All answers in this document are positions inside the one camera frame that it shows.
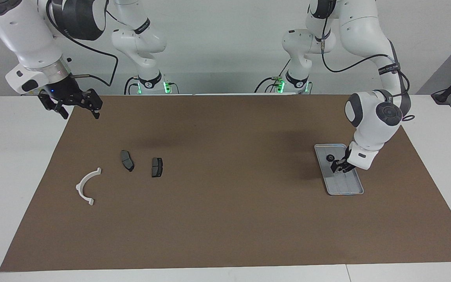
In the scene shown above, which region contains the silver metal tray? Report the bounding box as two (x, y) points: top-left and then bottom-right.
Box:
(314, 143), (365, 196)

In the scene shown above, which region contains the long curved grey brake pad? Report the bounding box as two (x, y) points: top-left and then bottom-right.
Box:
(120, 150), (135, 172)

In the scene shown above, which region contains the short rectangular grey brake pad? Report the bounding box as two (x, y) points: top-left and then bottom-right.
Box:
(151, 157), (164, 178)

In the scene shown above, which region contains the brown table mat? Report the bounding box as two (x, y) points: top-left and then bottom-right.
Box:
(0, 94), (451, 273)

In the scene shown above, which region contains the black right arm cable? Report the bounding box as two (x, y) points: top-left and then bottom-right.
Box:
(45, 0), (119, 87)

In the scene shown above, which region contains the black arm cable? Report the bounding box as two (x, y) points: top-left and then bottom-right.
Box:
(45, 0), (119, 87)
(319, 20), (416, 122)

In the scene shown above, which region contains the white half-ring bracket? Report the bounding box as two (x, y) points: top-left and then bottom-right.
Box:
(76, 167), (103, 206)

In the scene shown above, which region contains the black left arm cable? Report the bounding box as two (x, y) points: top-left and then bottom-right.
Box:
(319, 20), (416, 122)

